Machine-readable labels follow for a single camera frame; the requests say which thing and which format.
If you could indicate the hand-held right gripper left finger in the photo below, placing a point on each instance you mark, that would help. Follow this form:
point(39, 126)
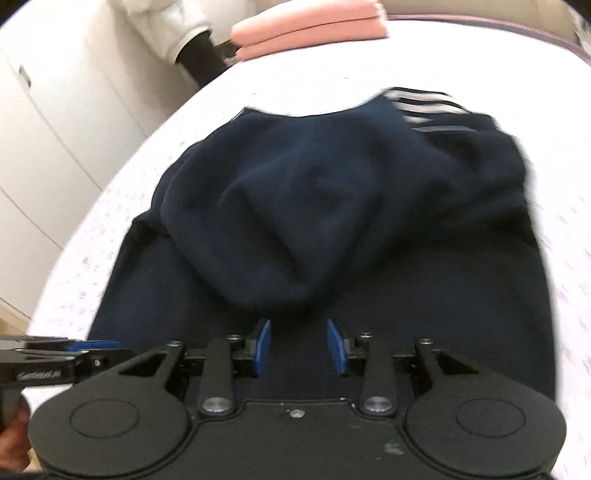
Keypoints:
point(264, 347)

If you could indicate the navy hoodie with white stripes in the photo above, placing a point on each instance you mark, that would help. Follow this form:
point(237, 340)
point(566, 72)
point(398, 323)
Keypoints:
point(332, 221)

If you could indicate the black garment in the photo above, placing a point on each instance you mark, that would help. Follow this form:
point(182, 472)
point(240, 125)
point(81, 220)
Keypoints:
point(203, 62)

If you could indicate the person's left hand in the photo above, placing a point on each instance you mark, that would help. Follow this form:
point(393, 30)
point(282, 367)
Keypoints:
point(14, 438)

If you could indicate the white wardrobe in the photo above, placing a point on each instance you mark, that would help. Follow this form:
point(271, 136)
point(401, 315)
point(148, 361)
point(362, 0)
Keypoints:
point(51, 138)

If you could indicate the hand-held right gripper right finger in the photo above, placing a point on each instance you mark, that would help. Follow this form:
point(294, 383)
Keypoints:
point(336, 346)

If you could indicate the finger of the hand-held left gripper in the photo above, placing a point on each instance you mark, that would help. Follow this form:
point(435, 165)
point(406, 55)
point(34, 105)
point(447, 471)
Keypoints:
point(99, 353)

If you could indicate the bed with floral white sheet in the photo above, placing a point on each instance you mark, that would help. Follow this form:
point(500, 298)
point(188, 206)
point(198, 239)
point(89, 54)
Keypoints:
point(92, 240)

